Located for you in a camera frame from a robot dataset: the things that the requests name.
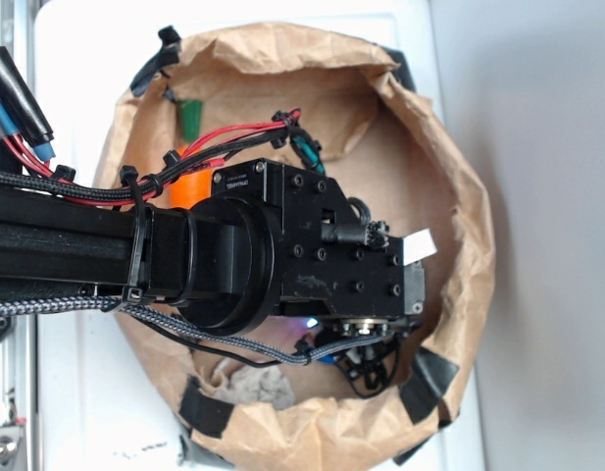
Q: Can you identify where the grey braided cable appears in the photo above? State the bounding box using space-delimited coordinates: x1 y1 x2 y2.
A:
0 296 401 367

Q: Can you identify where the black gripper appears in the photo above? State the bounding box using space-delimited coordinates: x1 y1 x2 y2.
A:
211 159 426 336

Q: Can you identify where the orange toy carrot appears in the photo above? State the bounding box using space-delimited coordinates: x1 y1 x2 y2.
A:
169 100 214 209

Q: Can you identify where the crumpled white cloth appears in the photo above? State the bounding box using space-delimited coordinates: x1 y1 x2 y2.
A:
210 358 295 410

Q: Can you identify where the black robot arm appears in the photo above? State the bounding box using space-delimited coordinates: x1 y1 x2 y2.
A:
0 159 426 337

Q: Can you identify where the red and black cable bundle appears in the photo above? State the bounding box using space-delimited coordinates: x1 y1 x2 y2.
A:
0 46 328 217

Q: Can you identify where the blue sponge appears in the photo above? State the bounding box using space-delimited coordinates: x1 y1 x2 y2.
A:
317 355 337 365

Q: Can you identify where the aluminium frame rail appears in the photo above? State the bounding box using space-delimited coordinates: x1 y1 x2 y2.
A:
0 1 42 470

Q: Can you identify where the brown paper bag bin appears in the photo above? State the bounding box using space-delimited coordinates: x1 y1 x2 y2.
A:
95 23 495 470

